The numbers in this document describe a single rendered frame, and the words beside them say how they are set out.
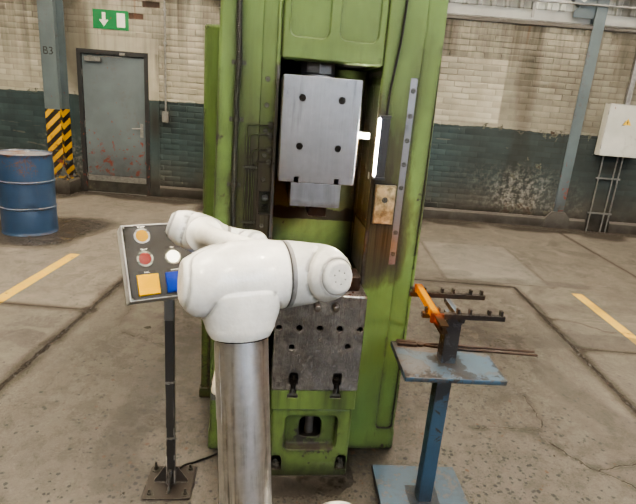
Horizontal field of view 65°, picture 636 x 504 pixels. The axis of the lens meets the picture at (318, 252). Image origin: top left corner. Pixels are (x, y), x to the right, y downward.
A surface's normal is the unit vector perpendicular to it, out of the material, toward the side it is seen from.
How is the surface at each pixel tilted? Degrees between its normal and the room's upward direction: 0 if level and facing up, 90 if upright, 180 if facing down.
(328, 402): 90
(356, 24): 90
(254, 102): 90
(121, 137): 90
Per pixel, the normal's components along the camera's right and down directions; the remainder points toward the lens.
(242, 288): 0.36, 0.22
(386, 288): 0.10, 0.29
